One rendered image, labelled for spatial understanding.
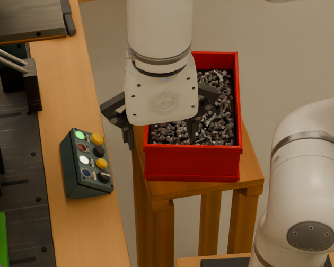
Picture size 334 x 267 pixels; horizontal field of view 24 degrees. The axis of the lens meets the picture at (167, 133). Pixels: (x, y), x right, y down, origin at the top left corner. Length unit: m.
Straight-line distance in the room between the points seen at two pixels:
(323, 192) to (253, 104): 2.00
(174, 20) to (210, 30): 2.43
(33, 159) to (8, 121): 0.13
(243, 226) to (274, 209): 0.80
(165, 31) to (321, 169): 0.30
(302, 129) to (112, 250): 0.52
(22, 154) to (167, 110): 0.66
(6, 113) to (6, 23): 0.23
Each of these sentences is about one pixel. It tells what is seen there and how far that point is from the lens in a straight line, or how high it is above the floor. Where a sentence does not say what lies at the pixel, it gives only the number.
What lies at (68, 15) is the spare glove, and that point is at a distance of 1.98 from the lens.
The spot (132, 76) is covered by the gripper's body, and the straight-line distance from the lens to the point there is 1.02.
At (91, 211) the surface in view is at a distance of 1.56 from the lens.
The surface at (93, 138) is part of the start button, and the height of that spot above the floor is 0.94.
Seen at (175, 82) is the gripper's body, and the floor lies 1.43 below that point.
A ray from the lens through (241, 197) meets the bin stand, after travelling 1.79.
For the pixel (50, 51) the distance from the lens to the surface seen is 1.91.
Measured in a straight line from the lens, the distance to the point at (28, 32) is 1.61.
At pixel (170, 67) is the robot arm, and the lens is 0.99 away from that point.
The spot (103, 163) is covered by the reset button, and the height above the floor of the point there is 0.94.
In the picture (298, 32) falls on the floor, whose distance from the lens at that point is 3.41.
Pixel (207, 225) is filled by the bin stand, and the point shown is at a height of 0.25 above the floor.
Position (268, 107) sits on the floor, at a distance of 3.04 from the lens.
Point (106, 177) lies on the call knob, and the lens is 1.57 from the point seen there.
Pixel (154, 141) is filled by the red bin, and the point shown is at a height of 0.87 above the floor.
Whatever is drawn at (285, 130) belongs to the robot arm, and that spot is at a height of 1.30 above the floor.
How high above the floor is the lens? 2.13
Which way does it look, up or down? 47 degrees down
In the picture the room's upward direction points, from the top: straight up
